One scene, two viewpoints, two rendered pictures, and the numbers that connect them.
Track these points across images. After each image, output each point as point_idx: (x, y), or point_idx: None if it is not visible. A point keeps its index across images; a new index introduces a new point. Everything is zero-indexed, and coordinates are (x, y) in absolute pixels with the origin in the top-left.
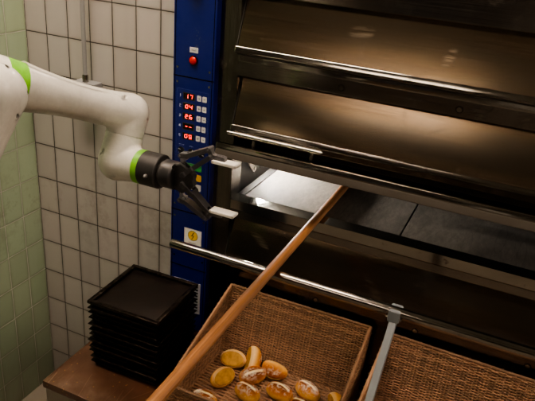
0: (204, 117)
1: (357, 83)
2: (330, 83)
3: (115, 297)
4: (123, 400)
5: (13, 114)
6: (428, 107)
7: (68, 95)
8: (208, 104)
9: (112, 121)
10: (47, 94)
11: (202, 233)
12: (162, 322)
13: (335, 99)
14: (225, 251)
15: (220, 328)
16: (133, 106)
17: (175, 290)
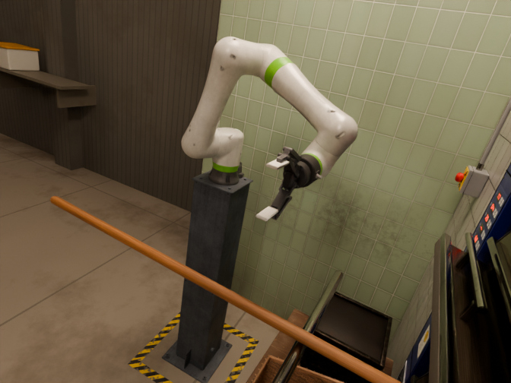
0: (491, 222)
1: None
2: None
3: (341, 306)
4: (280, 352)
5: (217, 64)
6: None
7: (293, 90)
8: (500, 209)
9: (313, 125)
10: (281, 83)
11: (428, 340)
12: (318, 336)
13: None
14: (424, 374)
15: (183, 270)
16: (329, 119)
17: (367, 348)
